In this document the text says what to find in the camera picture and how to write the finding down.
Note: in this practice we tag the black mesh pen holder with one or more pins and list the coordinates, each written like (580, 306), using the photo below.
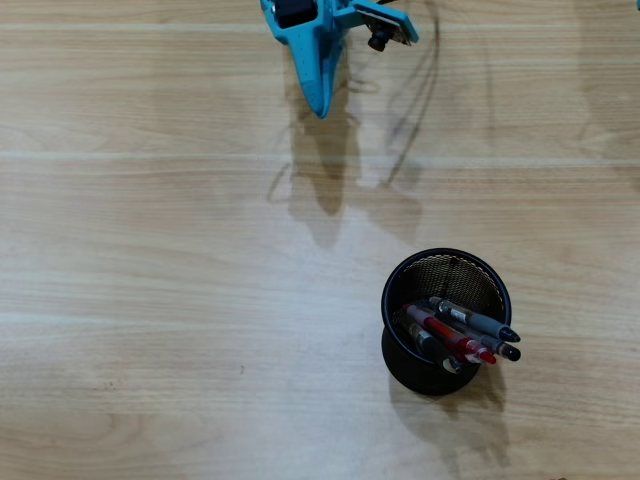
(400, 372)

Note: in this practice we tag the red retractable gel pen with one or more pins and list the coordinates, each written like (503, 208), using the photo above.
(450, 336)

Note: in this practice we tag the black retractable gel pen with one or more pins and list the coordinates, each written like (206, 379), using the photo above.
(430, 345)

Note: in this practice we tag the clear stick pen black cap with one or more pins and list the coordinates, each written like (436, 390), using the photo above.
(510, 353)

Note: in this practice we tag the grey grip retractable pen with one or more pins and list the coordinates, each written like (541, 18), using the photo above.
(487, 325)

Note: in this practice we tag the wrist camera on blue mount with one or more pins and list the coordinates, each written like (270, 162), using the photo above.
(395, 22)

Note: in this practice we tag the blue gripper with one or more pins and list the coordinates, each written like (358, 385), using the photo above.
(311, 60)

